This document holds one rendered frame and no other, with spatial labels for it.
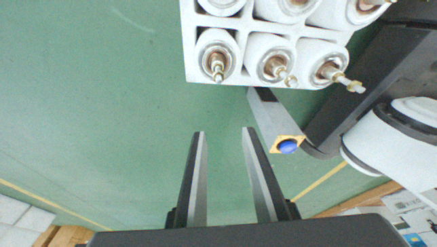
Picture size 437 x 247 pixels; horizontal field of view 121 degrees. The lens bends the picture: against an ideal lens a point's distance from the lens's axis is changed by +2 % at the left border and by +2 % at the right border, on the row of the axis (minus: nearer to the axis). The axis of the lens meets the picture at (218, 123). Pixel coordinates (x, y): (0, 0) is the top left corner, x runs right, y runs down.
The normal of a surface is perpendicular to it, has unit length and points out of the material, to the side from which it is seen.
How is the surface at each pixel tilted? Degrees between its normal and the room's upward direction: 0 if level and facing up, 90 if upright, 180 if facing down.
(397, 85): 0
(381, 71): 90
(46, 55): 0
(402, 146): 55
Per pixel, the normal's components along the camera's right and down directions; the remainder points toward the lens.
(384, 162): -0.79, 0.33
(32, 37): 0.04, 0.66
